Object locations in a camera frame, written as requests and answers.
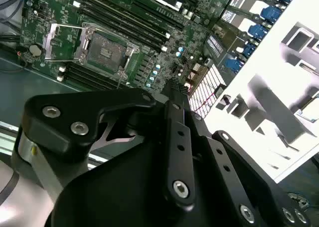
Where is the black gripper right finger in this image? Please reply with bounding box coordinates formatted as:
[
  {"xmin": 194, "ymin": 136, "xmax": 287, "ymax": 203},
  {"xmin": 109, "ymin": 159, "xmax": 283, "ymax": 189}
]
[{"xmin": 178, "ymin": 80, "xmax": 314, "ymax": 227}]

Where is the metal socket cover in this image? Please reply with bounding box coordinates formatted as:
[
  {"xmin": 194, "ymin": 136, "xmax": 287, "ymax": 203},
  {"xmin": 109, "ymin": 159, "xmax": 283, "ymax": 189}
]
[{"xmin": 42, "ymin": 23, "xmax": 87, "ymax": 63}]

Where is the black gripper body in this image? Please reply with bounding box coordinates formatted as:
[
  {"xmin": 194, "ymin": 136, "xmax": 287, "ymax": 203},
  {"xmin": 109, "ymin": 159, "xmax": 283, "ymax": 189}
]
[{"xmin": 46, "ymin": 112, "xmax": 261, "ymax": 227}]

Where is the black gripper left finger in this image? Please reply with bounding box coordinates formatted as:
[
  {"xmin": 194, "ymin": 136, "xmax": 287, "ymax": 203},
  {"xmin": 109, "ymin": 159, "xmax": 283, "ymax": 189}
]
[{"xmin": 21, "ymin": 78, "xmax": 197, "ymax": 210}]

